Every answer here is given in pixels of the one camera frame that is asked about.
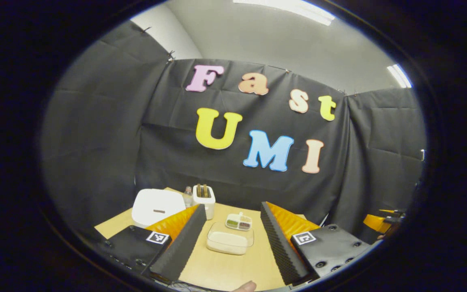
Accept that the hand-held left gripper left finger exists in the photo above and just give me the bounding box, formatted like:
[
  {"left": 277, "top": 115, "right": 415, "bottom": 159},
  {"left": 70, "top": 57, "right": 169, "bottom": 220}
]
[{"left": 103, "top": 204, "right": 207, "bottom": 284}]

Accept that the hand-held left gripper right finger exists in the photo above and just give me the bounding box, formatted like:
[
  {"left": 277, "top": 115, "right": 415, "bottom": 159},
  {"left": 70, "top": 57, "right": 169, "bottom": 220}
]
[{"left": 260, "top": 201, "right": 374, "bottom": 286}]

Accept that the white rice cooker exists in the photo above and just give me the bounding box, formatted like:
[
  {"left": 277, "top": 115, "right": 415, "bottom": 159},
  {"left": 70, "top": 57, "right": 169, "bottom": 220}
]
[{"left": 131, "top": 189, "right": 187, "bottom": 228}]

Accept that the clear rice container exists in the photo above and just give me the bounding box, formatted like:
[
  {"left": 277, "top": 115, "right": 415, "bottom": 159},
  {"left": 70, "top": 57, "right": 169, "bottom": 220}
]
[{"left": 206, "top": 221, "right": 255, "bottom": 256}]

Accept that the white divided bean dish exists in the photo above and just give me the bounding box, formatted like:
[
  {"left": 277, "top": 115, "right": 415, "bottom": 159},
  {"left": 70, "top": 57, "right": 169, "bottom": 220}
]
[{"left": 225, "top": 212, "right": 253, "bottom": 231}]

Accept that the white toaster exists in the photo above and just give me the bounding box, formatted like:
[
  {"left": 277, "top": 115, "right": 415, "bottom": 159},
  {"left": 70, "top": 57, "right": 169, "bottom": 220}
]
[{"left": 192, "top": 184, "right": 216, "bottom": 220}]

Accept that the black backdrop cloth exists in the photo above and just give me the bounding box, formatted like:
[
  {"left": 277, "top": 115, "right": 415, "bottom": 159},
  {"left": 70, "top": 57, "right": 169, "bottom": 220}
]
[{"left": 41, "top": 20, "right": 426, "bottom": 244}]

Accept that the ceiling light panel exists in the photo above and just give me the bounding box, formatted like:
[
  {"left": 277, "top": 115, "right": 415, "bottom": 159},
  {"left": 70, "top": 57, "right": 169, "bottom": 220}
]
[{"left": 387, "top": 64, "right": 413, "bottom": 88}]

